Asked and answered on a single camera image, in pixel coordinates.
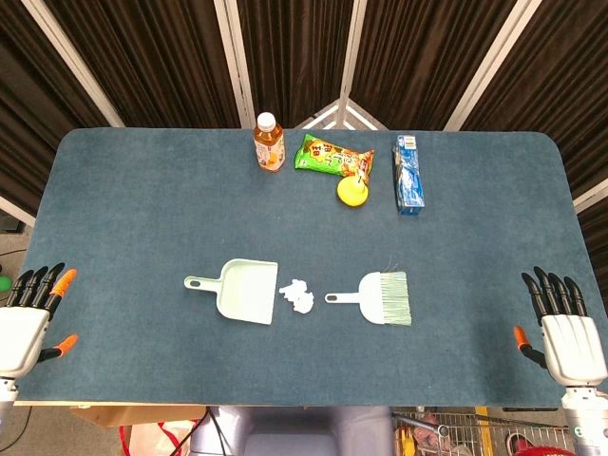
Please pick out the green snack bag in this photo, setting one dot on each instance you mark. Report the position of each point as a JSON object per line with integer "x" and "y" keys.
{"x": 323, "y": 157}

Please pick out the white paper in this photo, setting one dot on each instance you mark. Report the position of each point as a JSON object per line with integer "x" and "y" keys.
{"x": 300, "y": 300}

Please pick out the red and white bag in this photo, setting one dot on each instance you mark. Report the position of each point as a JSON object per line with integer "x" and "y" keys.
{"x": 152, "y": 439}

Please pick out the dark folding screen white frame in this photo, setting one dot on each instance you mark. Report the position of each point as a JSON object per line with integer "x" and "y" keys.
{"x": 166, "y": 57}

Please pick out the yellow toy pear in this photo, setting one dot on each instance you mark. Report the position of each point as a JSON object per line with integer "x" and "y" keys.
{"x": 351, "y": 195}

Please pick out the blue table mat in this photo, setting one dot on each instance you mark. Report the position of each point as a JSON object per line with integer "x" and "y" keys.
{"x": 142, "y": 214}

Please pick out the blue cardboard box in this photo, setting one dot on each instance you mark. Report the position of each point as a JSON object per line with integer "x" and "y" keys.
{"x": 409, "y": 176}

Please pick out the green ball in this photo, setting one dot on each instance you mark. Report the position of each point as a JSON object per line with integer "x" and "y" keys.
{"x": 4, "y": 283}

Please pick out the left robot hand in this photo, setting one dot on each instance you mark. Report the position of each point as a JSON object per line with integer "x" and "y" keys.
{"x": 21, "y": 332}

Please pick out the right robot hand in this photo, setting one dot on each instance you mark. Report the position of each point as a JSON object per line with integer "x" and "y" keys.
{"x": 572, "y": 347}

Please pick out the orange tea bottle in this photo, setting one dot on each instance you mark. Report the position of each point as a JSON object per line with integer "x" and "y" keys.
{"x": 270, "y": 147}

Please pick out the red round object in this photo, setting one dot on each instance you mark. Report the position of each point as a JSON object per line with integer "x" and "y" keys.
{"x": 537, "y": 449}

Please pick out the mint green hand broom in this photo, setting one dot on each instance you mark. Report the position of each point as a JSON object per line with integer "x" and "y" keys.
{"x": 375, "y": 299}

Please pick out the brown cardboard box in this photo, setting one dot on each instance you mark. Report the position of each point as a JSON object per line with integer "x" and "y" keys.
{"x": 138, "y": 414}

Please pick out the mint green dustpan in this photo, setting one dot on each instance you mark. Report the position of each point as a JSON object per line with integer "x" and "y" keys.
{"x": 247, "y": 294}

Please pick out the grey robot torso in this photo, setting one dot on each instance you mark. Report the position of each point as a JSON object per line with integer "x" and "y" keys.
{"x": 294, "y": 432}

